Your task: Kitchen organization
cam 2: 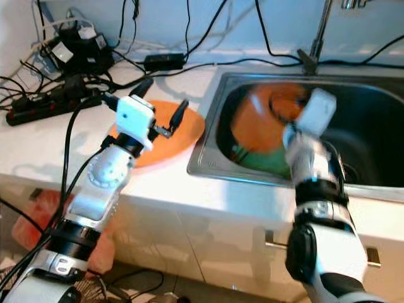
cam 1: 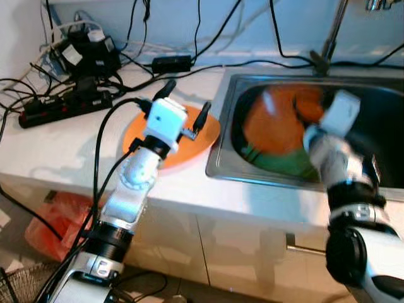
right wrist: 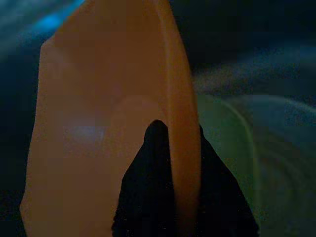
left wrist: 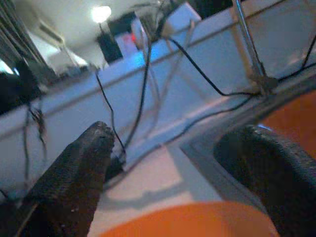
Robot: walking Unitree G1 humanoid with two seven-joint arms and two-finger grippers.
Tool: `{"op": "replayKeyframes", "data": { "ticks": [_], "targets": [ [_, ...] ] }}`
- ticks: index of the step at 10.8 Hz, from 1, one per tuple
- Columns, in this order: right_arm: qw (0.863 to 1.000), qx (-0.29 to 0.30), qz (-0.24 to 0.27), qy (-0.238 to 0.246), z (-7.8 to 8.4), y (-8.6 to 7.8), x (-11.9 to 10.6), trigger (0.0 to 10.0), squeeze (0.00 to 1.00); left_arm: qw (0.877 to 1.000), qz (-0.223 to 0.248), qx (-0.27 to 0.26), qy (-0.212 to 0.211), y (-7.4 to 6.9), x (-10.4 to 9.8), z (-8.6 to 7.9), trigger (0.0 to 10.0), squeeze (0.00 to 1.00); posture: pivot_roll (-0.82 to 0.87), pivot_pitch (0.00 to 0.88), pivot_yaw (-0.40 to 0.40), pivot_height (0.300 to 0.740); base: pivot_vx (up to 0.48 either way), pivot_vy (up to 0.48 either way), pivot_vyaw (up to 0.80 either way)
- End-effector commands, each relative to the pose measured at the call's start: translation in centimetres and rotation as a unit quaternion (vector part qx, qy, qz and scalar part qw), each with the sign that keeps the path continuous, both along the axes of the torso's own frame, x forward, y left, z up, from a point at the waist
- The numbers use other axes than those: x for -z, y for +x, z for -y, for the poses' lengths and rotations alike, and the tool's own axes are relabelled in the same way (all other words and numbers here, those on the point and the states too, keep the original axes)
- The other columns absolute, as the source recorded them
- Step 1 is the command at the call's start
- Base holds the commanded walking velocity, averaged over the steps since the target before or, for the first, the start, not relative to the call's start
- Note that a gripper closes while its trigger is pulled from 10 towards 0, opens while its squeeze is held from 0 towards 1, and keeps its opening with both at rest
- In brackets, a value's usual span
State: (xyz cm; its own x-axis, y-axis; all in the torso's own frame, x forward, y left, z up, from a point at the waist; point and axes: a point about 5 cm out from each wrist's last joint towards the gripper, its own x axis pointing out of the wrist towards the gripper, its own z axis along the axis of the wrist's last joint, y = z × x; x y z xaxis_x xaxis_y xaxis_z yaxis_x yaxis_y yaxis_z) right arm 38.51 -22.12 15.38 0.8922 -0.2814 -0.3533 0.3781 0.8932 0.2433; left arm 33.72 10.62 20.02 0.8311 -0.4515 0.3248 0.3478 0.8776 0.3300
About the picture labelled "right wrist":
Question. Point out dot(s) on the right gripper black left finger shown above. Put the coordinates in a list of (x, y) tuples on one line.
[(148, 187)]

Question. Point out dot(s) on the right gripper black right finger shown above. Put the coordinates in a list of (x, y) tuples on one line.
[(219, 202)]

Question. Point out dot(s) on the orange angular bowl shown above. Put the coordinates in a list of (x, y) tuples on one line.
[(98, 98)]

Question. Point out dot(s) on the green plate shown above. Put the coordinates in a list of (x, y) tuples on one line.
[(227, 138)]

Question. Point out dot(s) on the stainless steel sink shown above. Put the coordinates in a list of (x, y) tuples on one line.
[(247, 37)]

